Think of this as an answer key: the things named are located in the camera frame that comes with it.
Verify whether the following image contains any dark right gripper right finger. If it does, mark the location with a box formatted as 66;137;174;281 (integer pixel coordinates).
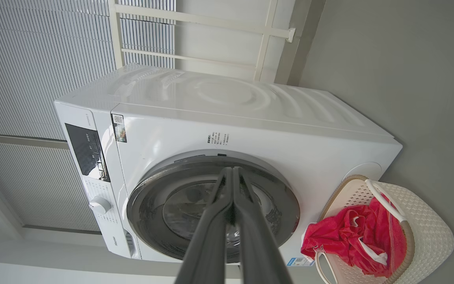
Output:
233;167;294;284

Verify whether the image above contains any cream perforated laundry basket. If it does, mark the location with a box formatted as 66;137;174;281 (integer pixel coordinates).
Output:
314;175;454;284

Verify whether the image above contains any black round glass door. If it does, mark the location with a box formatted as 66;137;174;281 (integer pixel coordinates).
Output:
127;156;301;264

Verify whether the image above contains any white metal rack frame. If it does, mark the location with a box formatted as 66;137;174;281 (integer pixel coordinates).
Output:
108;0;297;83

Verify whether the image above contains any black control display panel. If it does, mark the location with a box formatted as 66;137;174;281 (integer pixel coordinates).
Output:
65;123;111;183

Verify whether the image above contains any white slatted blind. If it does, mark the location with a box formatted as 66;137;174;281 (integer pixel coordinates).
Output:
0;0;177;141
0;140;102;232

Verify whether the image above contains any QR code sticker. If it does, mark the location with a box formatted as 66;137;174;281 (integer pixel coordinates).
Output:
111;114;128;143

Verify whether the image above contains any white front-load washing machine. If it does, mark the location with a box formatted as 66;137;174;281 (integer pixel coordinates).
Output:
54;63;404;264

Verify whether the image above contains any white control knob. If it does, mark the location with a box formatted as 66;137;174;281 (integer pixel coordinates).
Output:
89;196;112;215

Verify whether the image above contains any red jersey with printed band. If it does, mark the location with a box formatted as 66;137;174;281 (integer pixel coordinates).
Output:
301;219;355;269

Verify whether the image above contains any blue energy label sticker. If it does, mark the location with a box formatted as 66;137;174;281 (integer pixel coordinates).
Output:
287;257;315;267

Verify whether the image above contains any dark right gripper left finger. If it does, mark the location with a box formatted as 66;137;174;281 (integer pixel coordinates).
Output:
174;167;234;284

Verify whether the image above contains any round filter cover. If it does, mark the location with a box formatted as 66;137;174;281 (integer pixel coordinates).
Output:
341;162;383;183

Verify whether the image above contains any red jersey with white stripe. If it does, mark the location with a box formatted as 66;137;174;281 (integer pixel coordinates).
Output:
339;195;408;279

